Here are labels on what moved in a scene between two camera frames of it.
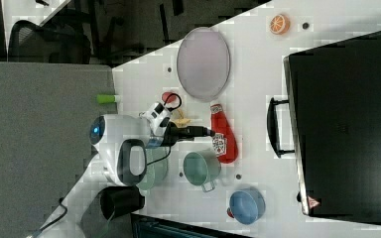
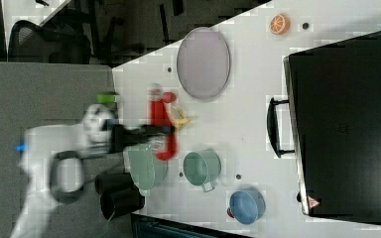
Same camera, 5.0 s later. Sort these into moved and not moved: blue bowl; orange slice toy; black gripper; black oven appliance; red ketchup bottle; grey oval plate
Moved: red ketchup bottle; black gripper
Not moved: grey oval plate; orange slice toy; blue bowl; black oven appliance
